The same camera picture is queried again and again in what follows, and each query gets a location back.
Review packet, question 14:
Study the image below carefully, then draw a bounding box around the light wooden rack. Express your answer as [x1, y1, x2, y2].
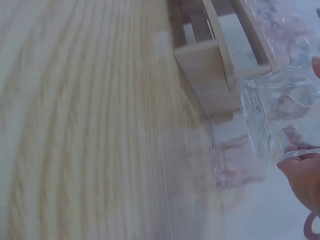
[167, 0, 277, 124]

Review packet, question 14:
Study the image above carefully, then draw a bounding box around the person's right hand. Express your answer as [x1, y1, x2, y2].
[276, 55, 320, 214]

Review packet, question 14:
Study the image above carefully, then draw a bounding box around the clear plastic bag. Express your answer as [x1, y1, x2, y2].
[238, 0, 320, 166]

